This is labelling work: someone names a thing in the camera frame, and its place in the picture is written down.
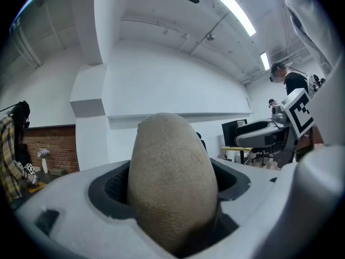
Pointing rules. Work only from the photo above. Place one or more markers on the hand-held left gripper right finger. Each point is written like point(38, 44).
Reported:
point(269, 212)

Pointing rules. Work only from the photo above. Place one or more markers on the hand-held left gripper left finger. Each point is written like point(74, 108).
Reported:
point(81, 225)

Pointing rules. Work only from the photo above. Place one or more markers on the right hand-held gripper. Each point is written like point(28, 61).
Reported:
point(299, 112)

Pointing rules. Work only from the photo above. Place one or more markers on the brown fuzzy oval item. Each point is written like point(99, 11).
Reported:
point(172, 182)

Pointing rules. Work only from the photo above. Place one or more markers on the person's right forearm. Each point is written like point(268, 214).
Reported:
point(318, 135)

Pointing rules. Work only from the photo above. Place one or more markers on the yellow desk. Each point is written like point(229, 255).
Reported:
point(237, 148)

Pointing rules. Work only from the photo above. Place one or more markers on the black monitor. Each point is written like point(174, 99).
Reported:
point(229, 133)

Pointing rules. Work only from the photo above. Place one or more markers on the black office chair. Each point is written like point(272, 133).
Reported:
point(262, 155)

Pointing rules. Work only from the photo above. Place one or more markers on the dark side table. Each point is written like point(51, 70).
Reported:
point(48, 178)

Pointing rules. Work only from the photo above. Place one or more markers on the flat cardboard box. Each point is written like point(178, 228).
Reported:
point(58, 172)

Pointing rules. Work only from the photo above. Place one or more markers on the short ceiling light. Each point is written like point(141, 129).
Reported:
point(265, 61)

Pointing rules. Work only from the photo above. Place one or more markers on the white vase with flowers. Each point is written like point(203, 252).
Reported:
point(44, 160)

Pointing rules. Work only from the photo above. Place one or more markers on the ceiling smoke detector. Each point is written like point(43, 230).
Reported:
point(210, 36)

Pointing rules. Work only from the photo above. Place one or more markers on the long ceiling light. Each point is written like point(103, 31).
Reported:
point(237, 11)

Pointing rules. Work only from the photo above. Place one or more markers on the person's white jacket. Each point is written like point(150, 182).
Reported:
point(310, 23)

